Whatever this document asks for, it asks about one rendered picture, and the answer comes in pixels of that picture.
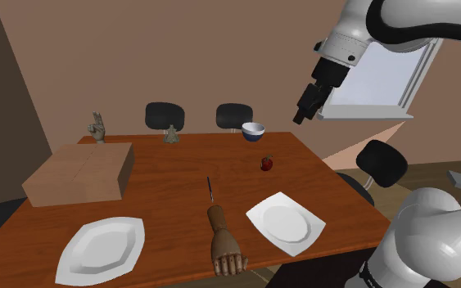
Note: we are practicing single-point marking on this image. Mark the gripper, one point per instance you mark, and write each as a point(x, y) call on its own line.
point(330, 73)

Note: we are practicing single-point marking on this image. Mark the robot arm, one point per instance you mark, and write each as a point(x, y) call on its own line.
point(433, 239)

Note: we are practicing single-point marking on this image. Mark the white framed window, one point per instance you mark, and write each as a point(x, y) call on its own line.
point(373, 79)

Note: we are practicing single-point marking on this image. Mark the blue and white bowl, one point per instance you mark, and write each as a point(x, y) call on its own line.
point(253, 134)

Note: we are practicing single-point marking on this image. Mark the red fruit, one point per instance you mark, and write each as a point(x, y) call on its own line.
point(266, 164)

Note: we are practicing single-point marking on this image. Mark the white square plate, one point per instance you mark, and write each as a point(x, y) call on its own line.
point(286, 223)

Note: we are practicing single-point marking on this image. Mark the blue pen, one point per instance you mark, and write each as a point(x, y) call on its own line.
point(210, 189)

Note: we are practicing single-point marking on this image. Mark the small grey-green figurine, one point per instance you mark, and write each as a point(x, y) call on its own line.
point(171, 137)

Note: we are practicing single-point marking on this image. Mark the brown wooden table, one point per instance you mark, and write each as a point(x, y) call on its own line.
point(182, 159)

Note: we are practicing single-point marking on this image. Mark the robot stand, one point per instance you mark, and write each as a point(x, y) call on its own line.
point(314, 271)

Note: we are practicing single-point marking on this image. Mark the brown wooden mannequin hand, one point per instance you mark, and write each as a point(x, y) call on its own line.
point(224, 247)

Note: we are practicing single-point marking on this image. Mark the grey hand figure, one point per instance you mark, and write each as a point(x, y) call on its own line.
point(97, 131)

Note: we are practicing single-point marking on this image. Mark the brown cardboard box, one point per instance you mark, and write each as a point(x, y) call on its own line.
point(78, 175)

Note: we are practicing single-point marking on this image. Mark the white oval pointed plate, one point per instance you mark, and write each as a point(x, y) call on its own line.
point(102, 251)

